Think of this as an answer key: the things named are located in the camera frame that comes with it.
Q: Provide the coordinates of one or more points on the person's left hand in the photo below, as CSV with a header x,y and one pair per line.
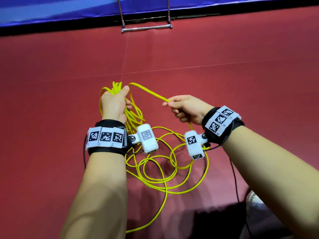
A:
x,y
114,104

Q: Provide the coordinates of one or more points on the person's right hand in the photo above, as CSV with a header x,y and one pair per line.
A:
x,y
189,108

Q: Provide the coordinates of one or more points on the metal rack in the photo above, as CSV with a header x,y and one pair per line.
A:
x,y
146,27

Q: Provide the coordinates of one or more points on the person's left forearm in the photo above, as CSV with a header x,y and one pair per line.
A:
x,y
97,196

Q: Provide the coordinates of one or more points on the person's right forearm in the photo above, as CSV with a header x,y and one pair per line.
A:
x,y
269,181

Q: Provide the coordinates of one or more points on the black marker wristband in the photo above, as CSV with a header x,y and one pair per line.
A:
x,y
107,136
222,124

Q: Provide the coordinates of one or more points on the blue banner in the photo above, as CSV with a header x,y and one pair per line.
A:
x,y
60,10

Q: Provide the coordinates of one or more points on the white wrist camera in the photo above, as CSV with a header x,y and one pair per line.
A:
x,y
146,137
194,143

